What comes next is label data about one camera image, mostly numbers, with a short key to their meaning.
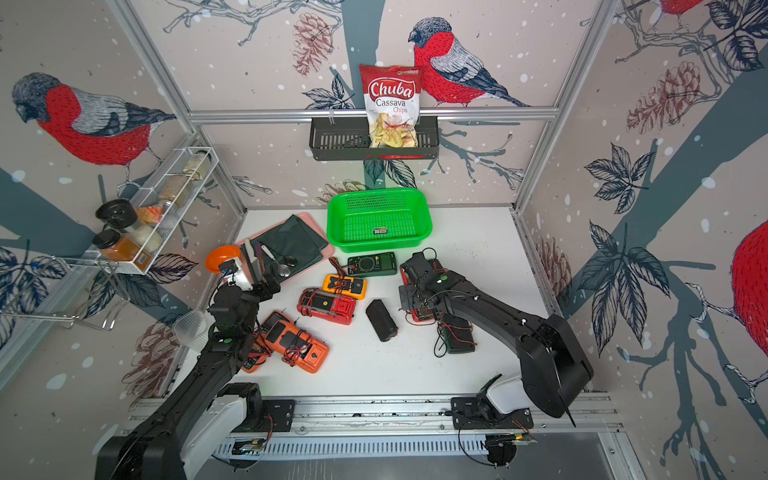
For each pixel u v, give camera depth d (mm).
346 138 1067
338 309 878
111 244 591
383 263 1010
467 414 727
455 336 832
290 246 1093
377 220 1175
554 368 399
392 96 817
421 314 793
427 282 653
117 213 619
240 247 1080
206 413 507
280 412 731
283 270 1010
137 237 650
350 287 933
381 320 872
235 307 617
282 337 799
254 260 1042
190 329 911
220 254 1037
